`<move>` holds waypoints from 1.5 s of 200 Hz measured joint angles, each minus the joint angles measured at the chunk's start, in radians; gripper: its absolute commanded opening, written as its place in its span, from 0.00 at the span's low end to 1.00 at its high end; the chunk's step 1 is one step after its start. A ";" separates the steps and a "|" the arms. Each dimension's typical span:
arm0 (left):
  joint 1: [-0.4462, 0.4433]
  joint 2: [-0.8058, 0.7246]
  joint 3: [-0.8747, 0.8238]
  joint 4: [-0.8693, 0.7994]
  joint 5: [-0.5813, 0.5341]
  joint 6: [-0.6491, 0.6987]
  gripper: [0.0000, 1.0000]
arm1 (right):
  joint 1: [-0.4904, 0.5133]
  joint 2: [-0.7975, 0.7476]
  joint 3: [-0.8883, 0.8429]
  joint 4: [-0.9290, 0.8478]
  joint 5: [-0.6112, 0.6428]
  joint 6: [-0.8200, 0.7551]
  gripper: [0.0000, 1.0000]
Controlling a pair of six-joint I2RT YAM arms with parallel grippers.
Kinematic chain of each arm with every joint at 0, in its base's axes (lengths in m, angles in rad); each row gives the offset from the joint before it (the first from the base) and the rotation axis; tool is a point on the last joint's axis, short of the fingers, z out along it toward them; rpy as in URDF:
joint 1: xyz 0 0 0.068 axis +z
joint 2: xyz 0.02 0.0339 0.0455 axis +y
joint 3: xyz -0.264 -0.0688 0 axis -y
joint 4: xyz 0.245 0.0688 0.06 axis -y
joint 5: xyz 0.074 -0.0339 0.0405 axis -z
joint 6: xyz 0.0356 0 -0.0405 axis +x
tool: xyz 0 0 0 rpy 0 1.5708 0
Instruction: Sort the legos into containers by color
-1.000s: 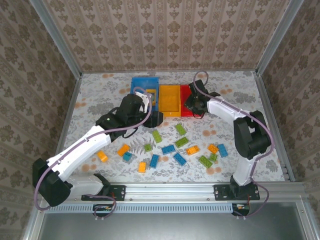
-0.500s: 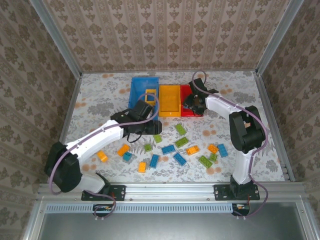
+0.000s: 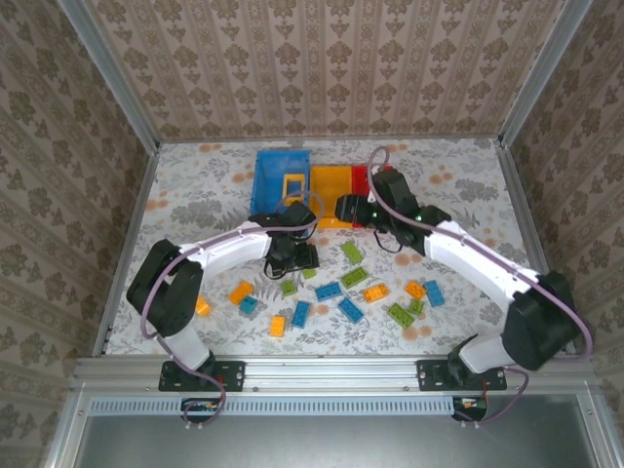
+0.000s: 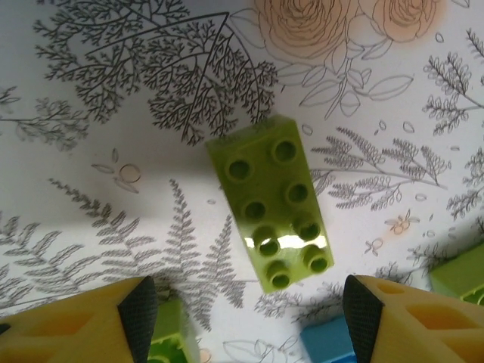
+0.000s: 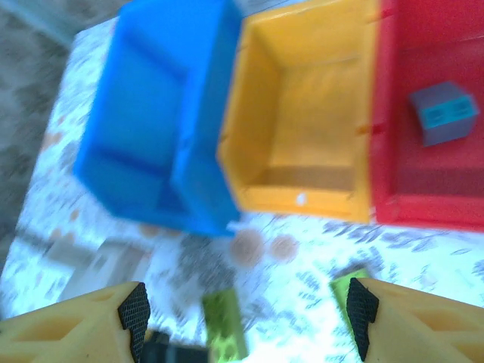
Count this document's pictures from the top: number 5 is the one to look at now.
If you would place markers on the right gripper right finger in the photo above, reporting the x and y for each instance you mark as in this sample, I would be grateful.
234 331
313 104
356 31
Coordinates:
416 329

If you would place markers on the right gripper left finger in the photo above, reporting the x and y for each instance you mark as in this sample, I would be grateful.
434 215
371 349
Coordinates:
68 332

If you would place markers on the green lego brick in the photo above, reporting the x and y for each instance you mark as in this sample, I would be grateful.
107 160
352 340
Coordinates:
338 289
223 325

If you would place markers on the floral patterned table cover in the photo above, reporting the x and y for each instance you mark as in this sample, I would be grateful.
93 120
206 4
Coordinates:
302 264

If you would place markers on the red plastic bin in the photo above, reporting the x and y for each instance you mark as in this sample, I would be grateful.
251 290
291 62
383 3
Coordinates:
435 181

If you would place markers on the blue lego brick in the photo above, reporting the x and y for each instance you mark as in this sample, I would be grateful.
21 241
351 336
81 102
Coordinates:
442 117

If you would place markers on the blue plastic bin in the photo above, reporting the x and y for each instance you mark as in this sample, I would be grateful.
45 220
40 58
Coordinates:
151 113

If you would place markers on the yellow plastic bin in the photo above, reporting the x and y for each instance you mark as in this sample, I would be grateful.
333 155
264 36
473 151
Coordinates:
310 113

